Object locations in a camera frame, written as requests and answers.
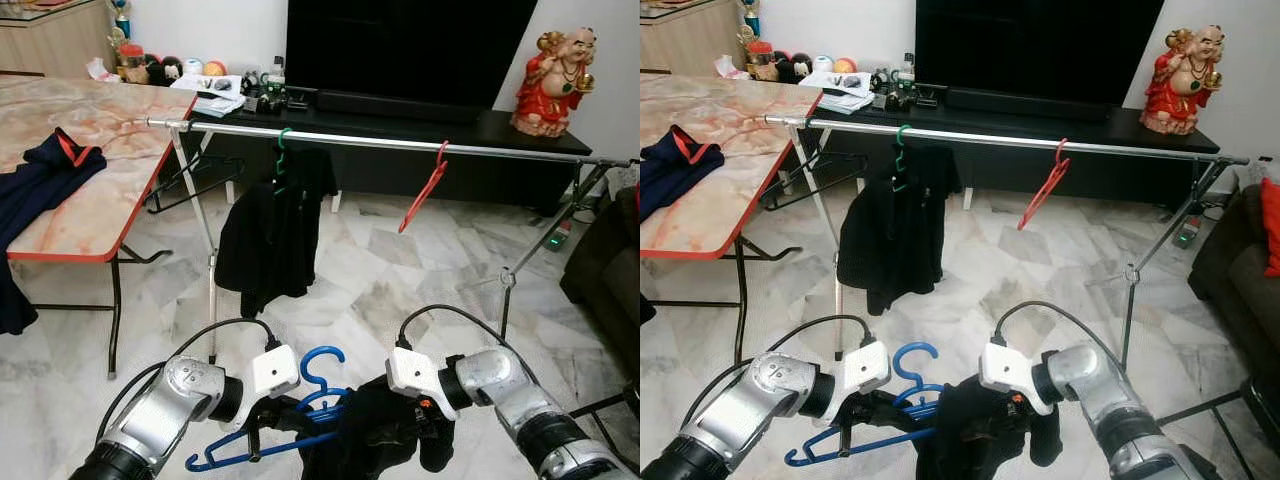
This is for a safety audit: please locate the black printed shirt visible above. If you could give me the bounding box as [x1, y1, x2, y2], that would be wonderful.
[215, 148, 339, 319]
[298, 375, 458, 480]
[836, 145, 963, 316]
[915, 375, 1063, 480]

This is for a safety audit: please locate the blue hanger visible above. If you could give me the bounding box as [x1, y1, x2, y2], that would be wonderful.
[185, 346, 351, 473]
[785, 342, 946, 468]

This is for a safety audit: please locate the navy shirt red collar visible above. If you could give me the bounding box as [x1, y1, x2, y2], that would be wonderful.
[640, 124, 727, 227]
[0, 127, 108, 336]

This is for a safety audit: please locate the black hanger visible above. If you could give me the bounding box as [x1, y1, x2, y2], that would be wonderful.
[760, 148, 863, 211]
[145, 150, 244, 215]

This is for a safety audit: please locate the red hanger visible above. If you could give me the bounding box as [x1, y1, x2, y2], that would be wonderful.
[398, 140, 451, 235]
[1017, 138, 1071, 232]

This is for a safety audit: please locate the green hanger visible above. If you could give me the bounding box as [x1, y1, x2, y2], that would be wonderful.
[274, 128, 294, 196]
[893, 125, 913, 193]

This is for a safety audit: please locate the dark brown sofa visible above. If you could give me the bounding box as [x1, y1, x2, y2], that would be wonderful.
[558, 185, 640, 386]
[1188, 180, 1280, 346]

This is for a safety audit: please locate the marble-top folding table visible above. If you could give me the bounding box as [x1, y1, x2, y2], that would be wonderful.
[640, 72, 826, 366]
[0, 75, 201, 381]

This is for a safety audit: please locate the red cushion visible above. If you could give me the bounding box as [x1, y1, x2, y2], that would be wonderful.
[1260, 178, 1280, 278]

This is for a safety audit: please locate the white paper stack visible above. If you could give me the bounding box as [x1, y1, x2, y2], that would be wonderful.
[800, 70, 876, 113]
[170, 72, 246, 116]

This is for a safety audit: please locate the red Buddha statue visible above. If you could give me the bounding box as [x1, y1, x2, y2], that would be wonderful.
[1140, 24, 1226, 136]
[511, 27, 596, 139]

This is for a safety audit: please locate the black television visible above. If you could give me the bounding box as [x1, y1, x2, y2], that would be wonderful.
[913, 0, 1166, 109]
[284, 0, 539, 111]

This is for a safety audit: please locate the light wooden cabinet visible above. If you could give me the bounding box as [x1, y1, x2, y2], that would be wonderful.
[640, 0, 746, 73]
[0, 0, 116, 79]

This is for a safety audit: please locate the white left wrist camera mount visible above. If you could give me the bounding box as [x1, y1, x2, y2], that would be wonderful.
[250, 344, 301, 399]
[845, 340, 892, 399]

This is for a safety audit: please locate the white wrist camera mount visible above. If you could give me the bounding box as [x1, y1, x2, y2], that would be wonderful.
[845, 340, 892, 399]
[386, 346, 459, 421]
[250, 344, 301, 399]
[978, 342, 1051, 416]

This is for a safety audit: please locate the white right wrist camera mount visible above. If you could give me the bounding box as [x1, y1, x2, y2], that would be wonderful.
[386, 346, 459, 421]
[978, 342, 1051, 416]

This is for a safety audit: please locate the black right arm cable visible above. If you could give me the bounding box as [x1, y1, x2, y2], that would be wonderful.
[993, 300, 1126, 366]
[400, 304, 531, 371]

